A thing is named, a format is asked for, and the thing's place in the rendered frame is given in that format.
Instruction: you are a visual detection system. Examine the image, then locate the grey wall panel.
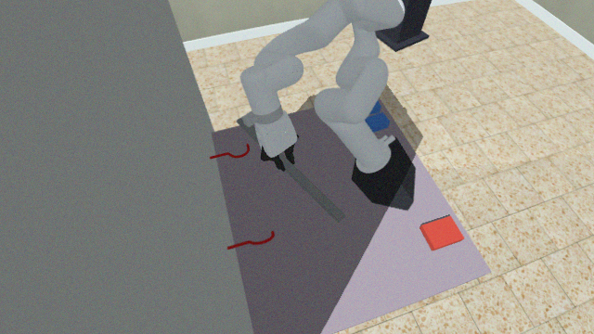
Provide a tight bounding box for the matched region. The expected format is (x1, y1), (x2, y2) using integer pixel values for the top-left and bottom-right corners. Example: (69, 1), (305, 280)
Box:
(0, 0), (254, 334)

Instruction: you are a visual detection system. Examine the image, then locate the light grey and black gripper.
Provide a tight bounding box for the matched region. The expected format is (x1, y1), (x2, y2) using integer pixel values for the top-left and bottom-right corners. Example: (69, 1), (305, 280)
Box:
(255, 110), (299, 171)

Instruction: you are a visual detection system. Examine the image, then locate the red flat block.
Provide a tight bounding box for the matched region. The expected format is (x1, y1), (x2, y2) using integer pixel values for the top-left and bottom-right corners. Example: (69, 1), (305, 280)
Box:
(420, 216), (464, 251)

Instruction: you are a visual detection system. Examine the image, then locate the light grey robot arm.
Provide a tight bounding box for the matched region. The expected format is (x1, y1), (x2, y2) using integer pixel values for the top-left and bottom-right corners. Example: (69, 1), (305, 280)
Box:
(240, 0), (405, 173)

